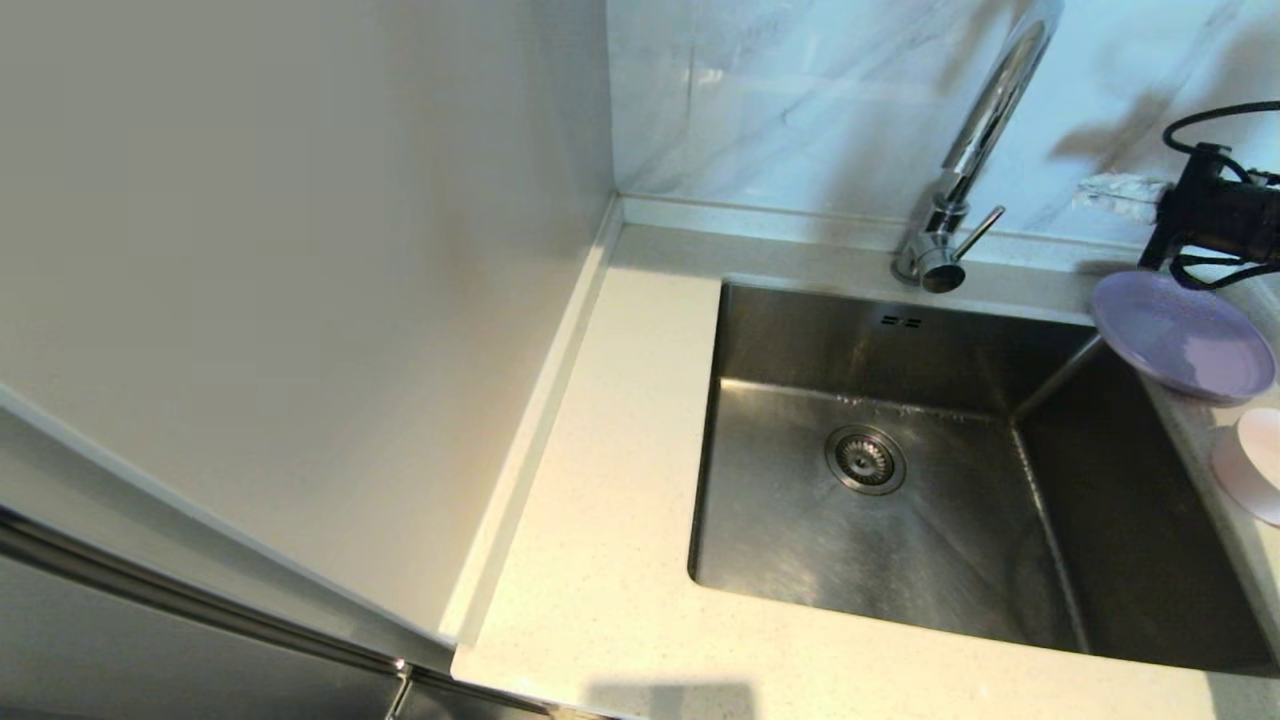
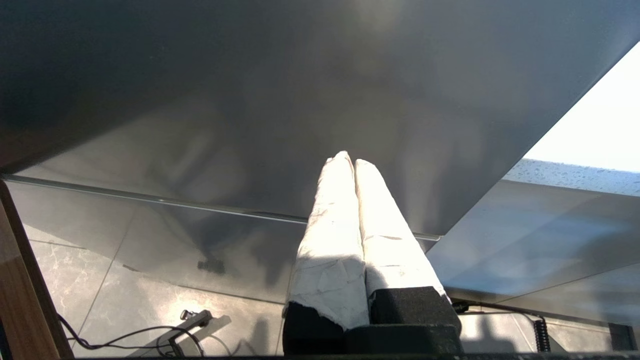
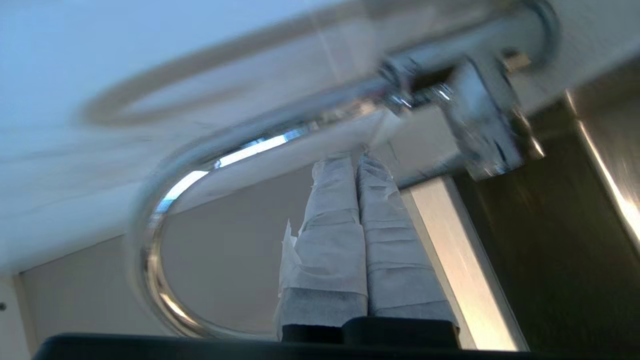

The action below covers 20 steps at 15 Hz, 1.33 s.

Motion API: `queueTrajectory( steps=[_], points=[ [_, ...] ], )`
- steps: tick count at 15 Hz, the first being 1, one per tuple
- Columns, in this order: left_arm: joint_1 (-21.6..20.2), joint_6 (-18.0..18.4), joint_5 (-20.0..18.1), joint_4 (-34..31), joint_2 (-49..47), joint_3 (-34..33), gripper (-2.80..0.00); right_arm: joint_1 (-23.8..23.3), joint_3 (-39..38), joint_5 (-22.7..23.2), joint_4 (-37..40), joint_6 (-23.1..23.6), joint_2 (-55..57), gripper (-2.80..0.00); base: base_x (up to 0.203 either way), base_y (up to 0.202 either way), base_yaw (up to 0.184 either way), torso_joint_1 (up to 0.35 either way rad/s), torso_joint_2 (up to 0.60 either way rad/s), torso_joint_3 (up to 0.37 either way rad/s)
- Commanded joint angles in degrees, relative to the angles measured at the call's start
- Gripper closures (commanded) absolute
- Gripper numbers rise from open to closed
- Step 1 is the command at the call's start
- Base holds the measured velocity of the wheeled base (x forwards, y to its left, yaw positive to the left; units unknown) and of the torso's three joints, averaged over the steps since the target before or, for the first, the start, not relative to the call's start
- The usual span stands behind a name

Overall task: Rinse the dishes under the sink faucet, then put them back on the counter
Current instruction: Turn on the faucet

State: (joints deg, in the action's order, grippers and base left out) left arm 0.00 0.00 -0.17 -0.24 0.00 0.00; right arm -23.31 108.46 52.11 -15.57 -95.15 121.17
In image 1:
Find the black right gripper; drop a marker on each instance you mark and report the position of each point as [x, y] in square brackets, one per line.
[1220, 215]

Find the chrome gooseneck faucet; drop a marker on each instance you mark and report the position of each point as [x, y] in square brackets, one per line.
[990, 110]

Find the purple plastic plate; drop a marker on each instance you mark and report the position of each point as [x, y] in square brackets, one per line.
[1180, 340]

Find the stainless steel sink basin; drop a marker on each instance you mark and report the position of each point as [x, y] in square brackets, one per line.
[900, 560]

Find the pink plastic cup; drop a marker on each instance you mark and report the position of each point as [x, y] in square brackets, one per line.
[1258, 465]

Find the round metal drain strainer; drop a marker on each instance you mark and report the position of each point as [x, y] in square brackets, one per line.
[865, 460]

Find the white tall cabinet side panel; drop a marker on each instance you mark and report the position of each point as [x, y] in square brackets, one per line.
[300, 250]

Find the grey upper cabinet door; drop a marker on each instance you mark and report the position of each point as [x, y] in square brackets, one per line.
[100, 480]

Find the grey cabinet door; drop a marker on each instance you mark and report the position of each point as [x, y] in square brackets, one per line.
[150, 665]
[100, 480]

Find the grey lower cabinet door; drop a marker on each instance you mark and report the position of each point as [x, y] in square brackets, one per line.
[150, 665]

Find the metal door trim rail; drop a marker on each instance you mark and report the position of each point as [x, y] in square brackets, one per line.
[150, 580]

